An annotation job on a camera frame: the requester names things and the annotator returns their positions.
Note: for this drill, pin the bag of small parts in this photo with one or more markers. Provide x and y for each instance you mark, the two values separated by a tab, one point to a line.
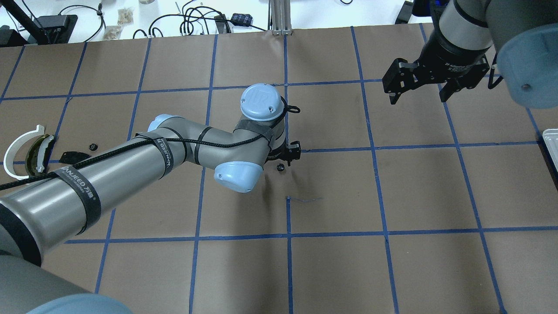
125	16
112	32

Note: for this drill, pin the aluminium frame post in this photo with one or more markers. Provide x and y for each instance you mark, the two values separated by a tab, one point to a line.
280	17

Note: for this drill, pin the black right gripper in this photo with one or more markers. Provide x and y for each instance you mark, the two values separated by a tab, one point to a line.
453	54

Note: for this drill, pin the black rectangular brake pad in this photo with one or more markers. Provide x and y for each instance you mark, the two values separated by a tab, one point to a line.
73	157

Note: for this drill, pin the black power adapter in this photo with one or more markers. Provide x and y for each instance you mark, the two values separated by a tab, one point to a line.
403	13

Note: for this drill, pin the grey metal tray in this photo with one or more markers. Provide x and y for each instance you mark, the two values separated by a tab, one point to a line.
550	138

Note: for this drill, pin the dark curved brake shoe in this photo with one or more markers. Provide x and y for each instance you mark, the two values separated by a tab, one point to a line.
36	160

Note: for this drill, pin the white semicircular plastic part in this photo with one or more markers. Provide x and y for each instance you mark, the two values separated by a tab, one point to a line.
14	157

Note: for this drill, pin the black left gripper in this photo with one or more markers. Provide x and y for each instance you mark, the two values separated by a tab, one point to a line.
290	153

